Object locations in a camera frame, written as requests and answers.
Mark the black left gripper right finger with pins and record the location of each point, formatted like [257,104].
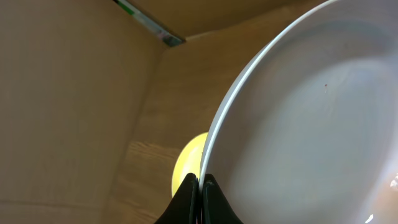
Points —
[215,208]

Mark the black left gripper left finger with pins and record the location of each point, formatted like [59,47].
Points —
[182,209]

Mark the white plate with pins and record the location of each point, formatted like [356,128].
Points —
[307,133]

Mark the yellow plate with sauce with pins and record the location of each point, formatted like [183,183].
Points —
[188,161]

